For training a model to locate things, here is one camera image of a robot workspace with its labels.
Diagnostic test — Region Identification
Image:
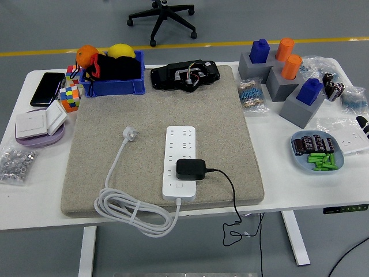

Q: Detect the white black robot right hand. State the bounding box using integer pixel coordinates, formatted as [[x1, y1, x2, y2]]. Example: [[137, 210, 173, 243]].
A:
[[356, 115, 369, 136]]

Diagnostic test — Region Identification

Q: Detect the thin black adapter cord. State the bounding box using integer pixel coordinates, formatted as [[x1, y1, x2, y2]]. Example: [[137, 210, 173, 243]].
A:
[[205, 167, 265, 277]]

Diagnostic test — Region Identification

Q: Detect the black plug adapter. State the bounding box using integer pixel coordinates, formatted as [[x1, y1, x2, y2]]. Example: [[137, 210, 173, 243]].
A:
[[175, 158, 207, 181]]

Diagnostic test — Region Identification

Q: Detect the white power strip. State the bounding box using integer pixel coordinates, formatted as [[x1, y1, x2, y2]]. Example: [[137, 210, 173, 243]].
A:
[[161, 125, 197, 202]]

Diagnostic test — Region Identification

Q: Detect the bag of blue resistors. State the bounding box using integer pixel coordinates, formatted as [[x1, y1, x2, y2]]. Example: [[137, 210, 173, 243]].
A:
[[340, 85, 369, 115]]

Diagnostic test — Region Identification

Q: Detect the clear empty plastic bag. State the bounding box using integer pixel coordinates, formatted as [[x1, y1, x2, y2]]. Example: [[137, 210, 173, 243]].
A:
[[316, 117, 369, 156]]

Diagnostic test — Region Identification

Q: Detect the black capacitor with print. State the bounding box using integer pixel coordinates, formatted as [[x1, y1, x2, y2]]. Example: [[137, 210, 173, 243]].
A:
[[292, 138, 304, 156], [312, 134, 325, 152], [301, 136, 315, 154], [322, 137, 335, 154]]

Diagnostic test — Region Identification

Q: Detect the black loose capacitor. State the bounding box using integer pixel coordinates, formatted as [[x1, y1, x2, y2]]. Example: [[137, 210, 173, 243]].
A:
[[325, 81, 337, 100], [322, 73, 341, 86], [330, 83, 346, 102]]

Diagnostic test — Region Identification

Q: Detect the blue square peg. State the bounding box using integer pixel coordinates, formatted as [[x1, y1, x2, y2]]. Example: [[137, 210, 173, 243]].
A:
[[296, 77, 324, 107], [249, 39, 271, 65]]

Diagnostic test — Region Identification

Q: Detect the light blue plate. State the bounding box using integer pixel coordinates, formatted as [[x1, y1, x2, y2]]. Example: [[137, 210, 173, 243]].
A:
[[290, 130, 346, 176]]

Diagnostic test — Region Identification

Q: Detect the clear bag of small parts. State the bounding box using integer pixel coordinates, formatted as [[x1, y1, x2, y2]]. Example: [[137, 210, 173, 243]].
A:
[[298, 55, 347, 87]]

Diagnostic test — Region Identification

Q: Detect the black table control panel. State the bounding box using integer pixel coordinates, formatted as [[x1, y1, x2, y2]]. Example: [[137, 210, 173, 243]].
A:
[[322, 204, 369, 215]]

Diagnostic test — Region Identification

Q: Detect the orange cylinder peg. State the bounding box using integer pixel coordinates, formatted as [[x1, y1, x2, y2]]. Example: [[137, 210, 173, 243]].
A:
[[275, 37, 295, 62], [281, 54, 303, 81]]

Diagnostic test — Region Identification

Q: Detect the bag of taped resistors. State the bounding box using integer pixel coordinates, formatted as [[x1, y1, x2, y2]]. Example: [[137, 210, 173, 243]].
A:
[[236, 78, 270, 114]]

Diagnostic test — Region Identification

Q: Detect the wide grey holder block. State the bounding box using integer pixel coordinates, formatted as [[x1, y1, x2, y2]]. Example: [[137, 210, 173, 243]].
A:
[[238, 49, 279, 84]]

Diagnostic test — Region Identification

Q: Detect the white table leg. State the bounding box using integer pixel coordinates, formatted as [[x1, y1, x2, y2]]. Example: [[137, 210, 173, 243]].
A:
[[78, 226, 97, 277], [281, 210, 311, 266]]

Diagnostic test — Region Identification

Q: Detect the black opened electronic device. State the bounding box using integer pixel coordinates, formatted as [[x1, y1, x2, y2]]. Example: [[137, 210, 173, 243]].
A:
[[150, 59, 221, 93]]

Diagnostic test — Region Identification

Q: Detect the black office chair base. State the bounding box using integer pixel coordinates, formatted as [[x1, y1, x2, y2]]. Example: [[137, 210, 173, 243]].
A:
[[126, 0, 198, 47]]

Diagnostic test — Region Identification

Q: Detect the grey-brown mat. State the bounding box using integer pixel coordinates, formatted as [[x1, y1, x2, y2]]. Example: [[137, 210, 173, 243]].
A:
[[61, 65, 265, 219]]

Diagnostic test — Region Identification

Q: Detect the blue plastic bin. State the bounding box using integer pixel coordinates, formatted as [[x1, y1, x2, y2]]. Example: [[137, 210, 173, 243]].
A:
[[79, 50, 146, 98]]

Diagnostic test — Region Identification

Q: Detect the yellow lemon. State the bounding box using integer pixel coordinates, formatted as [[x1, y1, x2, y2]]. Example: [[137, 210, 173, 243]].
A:
[[107, 43, 137, 60]]

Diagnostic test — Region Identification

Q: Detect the orange fruit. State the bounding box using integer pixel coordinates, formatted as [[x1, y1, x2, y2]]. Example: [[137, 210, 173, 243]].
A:
[[76, 44, 100, 69]]

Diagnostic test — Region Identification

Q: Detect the large colourful puzzle cube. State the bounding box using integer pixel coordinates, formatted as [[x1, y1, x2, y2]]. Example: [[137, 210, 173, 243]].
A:
[[59, 85, 81, 113]]

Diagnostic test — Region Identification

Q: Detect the small colourful puzzle cube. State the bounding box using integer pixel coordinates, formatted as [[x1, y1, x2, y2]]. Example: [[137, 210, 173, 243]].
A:
[[65, 65, 84, 87]]

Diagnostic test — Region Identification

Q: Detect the black smartphone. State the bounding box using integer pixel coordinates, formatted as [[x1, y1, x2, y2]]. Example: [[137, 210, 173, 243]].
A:
[[29, 72, 66, 107]]

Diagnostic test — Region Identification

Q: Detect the purple round plate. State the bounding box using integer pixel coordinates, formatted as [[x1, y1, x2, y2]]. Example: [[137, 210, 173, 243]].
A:
[[16, 108, 66, 148]]

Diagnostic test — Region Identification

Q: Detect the bag of metal nuts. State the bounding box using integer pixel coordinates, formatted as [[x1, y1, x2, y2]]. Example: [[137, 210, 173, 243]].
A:
[[0, 144, 40, 185]]

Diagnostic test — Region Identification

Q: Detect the white wall socket panel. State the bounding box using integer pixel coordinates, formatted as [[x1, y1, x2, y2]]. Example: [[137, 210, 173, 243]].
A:
[[331, 129, 369, 156]]

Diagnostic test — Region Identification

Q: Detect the black floor cable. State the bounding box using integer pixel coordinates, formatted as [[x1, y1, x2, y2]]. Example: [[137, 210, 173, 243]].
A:
[[327, 236, 369, 277]]

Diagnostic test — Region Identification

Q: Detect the white power strip cord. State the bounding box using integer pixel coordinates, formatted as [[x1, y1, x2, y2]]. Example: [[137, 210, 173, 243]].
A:
[[94, 125, 182, 238]]

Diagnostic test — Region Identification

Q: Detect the black drawstring pouch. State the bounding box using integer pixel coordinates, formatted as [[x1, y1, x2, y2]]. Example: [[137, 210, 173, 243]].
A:
[[69, 53, 142, 98]]

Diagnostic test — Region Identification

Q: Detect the white wall switch panel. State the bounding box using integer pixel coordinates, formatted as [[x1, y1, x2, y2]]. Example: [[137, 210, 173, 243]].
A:
[[15, 109, 48, 140], [45, 100, 69, 136]]

